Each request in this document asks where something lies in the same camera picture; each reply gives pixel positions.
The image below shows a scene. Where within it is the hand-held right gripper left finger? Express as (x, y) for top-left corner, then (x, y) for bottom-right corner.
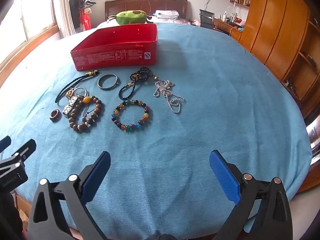
(27, 151), (111, 240)

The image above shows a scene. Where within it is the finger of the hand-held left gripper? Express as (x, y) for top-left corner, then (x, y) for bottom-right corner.
(0, 138), (37, 173)
(0, 136), (12, 153)

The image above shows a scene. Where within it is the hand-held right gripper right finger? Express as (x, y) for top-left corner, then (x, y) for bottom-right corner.
(209, 149), (293, 240)

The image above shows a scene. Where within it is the dark brown ring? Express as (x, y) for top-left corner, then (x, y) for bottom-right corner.
(49, 109), (62, 122)

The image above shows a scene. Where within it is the wide silver bangle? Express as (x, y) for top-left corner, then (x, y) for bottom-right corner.
(97, 74), (121, 90)

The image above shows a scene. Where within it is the black cord gold bead charm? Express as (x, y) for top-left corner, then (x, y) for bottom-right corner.
(54, 69), (102, 105)

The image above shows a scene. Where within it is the silver chain necklace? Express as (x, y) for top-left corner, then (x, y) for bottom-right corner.
(153, 79), (185, 115)

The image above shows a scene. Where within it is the black bead necklace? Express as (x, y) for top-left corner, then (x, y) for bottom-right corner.
(118, 67), (155, 100)

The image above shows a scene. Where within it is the red plastic box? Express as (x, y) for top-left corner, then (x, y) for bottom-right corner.
(70, 23), (159, 72)

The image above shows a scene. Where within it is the brown cardboard box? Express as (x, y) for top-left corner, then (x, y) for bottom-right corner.
(14, 194), (33, 232)

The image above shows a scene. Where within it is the silver metal watch band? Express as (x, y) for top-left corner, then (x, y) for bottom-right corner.
(62, 94), (84, 118)

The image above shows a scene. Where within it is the thin silver bangle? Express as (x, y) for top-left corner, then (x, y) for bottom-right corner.
(72, 87), (90, 99)

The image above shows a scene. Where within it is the coat rack with clothes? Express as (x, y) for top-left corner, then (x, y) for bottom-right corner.
(69, 0), (97, 31)

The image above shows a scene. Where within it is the white curtain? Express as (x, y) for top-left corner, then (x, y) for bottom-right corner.
(58, 0), (76, 38)

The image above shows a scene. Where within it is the wooden desk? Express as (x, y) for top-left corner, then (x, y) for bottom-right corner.
(214, 17), (244, 42)

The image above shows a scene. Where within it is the wooden wardrobe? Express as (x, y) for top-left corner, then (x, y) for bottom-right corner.
(239, 0), (320, 120)

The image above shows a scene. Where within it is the black office chair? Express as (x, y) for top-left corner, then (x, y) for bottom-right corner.
(199, 9), (215, 30)

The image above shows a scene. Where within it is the green avocado plush toy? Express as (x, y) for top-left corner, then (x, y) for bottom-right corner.
(108, 10), (152, 26)

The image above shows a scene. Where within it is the folded patterned bedding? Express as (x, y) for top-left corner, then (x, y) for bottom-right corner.
(152, 10), (180, 20)

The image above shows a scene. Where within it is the dark wooden headboard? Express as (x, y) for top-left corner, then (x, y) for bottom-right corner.
(104, 0), (188, 22)

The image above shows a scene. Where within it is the multicolour bead bracelet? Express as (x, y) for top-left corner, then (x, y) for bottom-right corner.
(111, 99), (151, 134)

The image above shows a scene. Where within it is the brown bead bracelet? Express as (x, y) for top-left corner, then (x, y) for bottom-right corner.
(69, 95), (104, 133)

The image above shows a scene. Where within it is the large wooden frame window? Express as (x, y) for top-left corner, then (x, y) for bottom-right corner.
(0, 0), (61, 85)

